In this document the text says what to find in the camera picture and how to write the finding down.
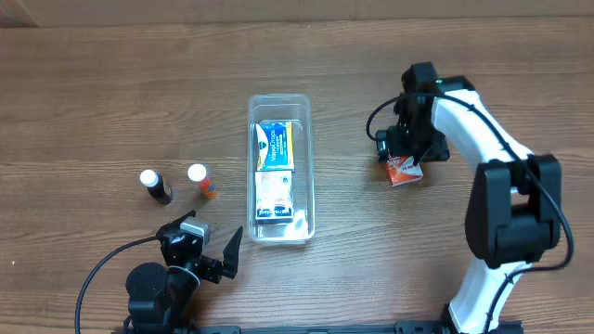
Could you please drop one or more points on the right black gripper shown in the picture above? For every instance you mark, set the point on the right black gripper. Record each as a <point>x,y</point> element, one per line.
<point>413,147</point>

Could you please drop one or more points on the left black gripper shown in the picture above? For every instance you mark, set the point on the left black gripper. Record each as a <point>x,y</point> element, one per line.
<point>210,266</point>

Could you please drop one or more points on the red white small box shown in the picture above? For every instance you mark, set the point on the red white small box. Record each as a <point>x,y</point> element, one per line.
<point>402,170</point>

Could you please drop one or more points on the black tube white cap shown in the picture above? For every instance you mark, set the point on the black tube white cap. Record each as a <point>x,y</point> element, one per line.
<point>158,188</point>

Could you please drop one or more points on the orange tube white cap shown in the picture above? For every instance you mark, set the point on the orange tube white cap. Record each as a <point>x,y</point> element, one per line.
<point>198,174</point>

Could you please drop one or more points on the white blue Hansaplast box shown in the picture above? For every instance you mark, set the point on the white blue Hansaplast box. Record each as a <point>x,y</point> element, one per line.
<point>274,202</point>

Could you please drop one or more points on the blue yellow VapoDrops box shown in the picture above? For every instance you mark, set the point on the blue yellow VapoDrops box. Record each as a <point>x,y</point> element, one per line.
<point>275,146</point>

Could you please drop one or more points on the clear plastic container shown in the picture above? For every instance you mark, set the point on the clear plastic container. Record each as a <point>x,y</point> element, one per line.
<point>295,108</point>

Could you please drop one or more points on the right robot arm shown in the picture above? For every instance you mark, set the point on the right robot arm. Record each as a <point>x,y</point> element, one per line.
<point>514,213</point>

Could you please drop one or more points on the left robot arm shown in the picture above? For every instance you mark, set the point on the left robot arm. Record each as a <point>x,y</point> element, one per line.
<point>159,295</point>

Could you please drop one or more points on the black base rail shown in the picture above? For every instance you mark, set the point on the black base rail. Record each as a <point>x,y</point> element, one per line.
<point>315,329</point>

